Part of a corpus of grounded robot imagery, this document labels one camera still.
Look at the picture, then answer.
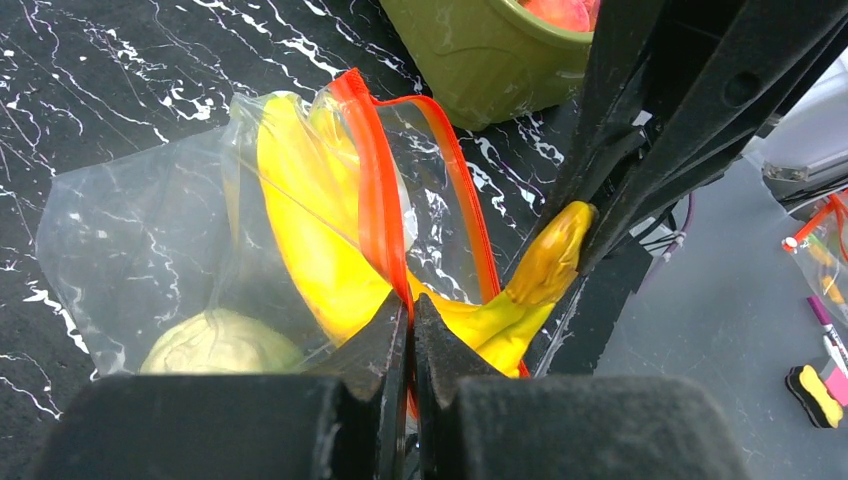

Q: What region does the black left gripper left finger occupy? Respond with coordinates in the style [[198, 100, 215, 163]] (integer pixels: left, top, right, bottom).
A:
[[33, 295, 408, 479]]

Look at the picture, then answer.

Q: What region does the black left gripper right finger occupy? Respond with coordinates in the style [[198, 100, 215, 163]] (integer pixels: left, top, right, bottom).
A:
[[413, 296, 748, 479]]

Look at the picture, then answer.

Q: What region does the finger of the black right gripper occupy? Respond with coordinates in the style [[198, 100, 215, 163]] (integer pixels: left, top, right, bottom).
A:
[[510, 1, 668, 273], [576, 0, 848, 276]]

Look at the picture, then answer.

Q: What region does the green toy cabbage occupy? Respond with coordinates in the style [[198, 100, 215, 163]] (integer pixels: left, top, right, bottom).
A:
[[139, 309, 305, 375]]

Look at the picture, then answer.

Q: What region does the clear zip bag orange zipper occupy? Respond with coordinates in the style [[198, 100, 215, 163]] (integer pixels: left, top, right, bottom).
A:
[[36, 69, 500, 375]]

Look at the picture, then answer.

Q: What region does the yellow toy banana bunch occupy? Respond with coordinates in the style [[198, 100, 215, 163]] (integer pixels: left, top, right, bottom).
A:
[[257, 94, 595, 377]]

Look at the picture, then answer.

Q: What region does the pink toy peach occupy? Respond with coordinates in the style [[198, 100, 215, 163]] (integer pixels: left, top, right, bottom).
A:
[[520, 0, 601, 33]]

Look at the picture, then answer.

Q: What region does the olive green plastic bin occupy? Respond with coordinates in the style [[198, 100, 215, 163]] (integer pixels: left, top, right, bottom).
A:
[[381, 0, 593, 131]]

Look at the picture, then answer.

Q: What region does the purple white marker pen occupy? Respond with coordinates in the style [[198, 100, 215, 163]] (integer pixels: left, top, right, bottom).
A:
[[807, 296, 847, 374]]

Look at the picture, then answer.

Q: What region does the yellow black sponge eraser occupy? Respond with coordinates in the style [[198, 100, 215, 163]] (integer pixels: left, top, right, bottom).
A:
[[784, 365, 844, 429]]

